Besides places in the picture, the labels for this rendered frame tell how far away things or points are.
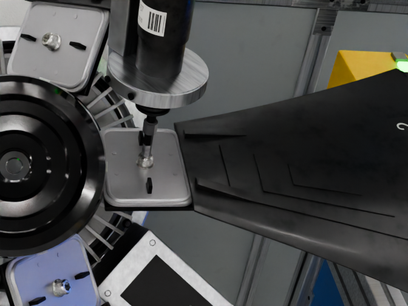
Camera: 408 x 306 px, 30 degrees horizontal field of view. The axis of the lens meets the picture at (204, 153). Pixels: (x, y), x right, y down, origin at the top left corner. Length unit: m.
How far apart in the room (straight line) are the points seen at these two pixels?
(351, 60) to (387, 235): 0.45
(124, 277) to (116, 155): 0.13
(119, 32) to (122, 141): 0.11
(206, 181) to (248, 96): 0.89
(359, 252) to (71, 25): 0.27
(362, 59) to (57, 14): 0.52
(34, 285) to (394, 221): 0.27
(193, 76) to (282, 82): 0.93
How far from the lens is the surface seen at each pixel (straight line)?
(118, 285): 0.67
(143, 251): 0.67
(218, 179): 0.57
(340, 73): 1.01
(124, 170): 0.57
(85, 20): 0.56
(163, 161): 0.58
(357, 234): 0.58
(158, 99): 0.50
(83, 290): 0.60
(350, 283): 1.05
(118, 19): 0.52
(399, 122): 0.66
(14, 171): 0.50
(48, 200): 0.51
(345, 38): 1.43
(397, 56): 1.04
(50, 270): 0.57
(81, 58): 0.55
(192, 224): 1.64
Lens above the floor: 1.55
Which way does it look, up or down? 38 degrees down
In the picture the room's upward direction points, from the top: 11 degrees clockwise
